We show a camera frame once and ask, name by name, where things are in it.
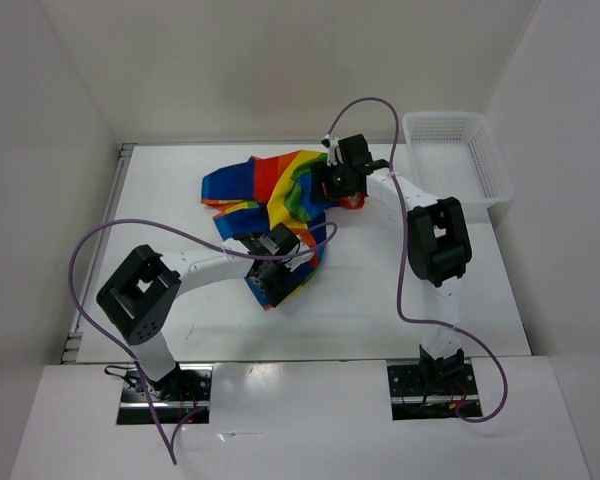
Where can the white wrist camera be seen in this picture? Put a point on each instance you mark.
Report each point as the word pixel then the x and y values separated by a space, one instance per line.
pixel 308 256
pixel 331 143

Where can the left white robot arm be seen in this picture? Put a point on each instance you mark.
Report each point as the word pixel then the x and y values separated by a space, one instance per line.
pixel 139 295

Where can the white plastic basket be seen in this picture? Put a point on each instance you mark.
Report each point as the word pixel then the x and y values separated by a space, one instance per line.
pixel 454 153

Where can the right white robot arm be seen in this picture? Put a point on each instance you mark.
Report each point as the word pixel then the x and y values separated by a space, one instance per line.
pixel 437 247

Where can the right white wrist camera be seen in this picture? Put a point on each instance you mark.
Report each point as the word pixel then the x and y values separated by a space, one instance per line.
pixel 331 143

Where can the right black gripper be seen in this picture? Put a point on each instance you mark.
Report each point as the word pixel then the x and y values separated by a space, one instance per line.
pixel 321 172

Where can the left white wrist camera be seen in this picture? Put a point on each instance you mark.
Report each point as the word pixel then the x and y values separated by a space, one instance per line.
pixel 308 256

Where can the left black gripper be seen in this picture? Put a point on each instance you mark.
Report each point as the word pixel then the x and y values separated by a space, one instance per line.
pixel 274 291

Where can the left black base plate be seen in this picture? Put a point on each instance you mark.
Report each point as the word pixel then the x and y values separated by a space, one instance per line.
pixel 188 400

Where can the rainbow striped shorts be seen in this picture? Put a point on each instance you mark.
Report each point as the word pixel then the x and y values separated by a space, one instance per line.
pixel 255 196

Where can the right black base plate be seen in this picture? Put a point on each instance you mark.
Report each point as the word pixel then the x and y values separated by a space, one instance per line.
pixel 412 400

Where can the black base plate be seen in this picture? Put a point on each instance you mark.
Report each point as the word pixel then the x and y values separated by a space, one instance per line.
pixel 188 400
pixel 412 400

